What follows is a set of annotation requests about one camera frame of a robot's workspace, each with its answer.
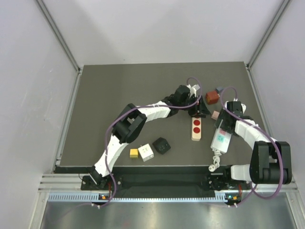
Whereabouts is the yellow USB charger plug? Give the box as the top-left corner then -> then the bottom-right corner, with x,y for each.
129,149 -> 139,158

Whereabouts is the black adapter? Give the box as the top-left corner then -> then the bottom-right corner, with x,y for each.
152,137 -> 171,155

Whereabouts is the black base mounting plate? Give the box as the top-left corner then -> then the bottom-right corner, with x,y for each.
81,174 -> 242,191

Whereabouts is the white red power strip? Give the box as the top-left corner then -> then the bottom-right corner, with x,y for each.
191,117 -> 202,141

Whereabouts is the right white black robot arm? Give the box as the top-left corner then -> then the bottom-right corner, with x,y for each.
215,101 -> 292,189

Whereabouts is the white multi-socket power strip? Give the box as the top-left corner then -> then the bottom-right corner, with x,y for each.
211,128 -> 232,154

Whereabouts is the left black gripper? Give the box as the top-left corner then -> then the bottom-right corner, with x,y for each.
178,94 -> 211,117

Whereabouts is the grey slotted cable duct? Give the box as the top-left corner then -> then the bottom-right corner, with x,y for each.
48,192 -> 240,203

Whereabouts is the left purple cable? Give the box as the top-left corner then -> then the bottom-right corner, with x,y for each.
104,77 -> 202,208

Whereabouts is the pink USB charger plug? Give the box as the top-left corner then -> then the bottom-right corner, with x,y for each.
211,111 -> 220,120

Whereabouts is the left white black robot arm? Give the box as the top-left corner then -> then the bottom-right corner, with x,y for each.
89,84 -> 211,189

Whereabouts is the red koi fish adapter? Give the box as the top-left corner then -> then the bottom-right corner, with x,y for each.
205,90 -> 220,105

